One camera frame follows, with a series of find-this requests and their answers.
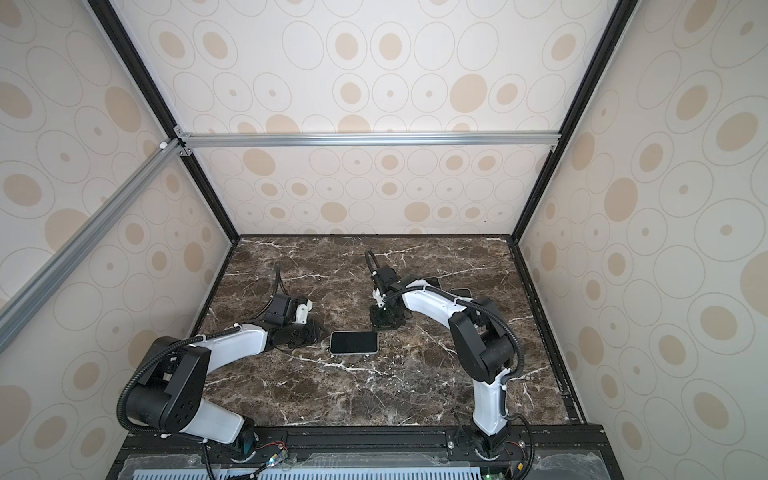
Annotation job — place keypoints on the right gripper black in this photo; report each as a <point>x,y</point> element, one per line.
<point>378,324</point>

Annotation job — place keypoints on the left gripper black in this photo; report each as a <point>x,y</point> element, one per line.
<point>311,336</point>

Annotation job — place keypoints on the light blue case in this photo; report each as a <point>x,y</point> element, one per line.
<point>433,281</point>
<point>462,292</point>
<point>354,342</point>

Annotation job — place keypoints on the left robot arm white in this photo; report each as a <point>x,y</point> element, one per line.
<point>165,393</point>

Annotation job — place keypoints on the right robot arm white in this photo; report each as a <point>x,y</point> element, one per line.
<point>487,349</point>

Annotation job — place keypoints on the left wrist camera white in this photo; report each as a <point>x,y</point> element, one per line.
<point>302,312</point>

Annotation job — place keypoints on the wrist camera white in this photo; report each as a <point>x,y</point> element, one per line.
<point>302,312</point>
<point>378,298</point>

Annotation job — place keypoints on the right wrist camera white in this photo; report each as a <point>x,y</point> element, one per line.
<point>378,298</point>

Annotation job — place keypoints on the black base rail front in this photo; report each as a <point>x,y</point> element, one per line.
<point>437,452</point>

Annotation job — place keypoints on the silver aluminium rail back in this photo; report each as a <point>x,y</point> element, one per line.
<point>369,139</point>

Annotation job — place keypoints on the silver aluminium rail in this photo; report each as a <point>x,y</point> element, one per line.
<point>18,312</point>
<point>369,139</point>

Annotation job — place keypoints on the silver aluminium rail left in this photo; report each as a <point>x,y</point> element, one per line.
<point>18,312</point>

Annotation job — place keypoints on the black corner frame post left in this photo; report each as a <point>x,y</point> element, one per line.
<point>107,16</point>

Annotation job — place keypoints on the black corner frame post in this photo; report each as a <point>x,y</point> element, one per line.
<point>107,16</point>
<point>606,46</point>

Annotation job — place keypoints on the black corner frame post right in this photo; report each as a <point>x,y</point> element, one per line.
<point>606,46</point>

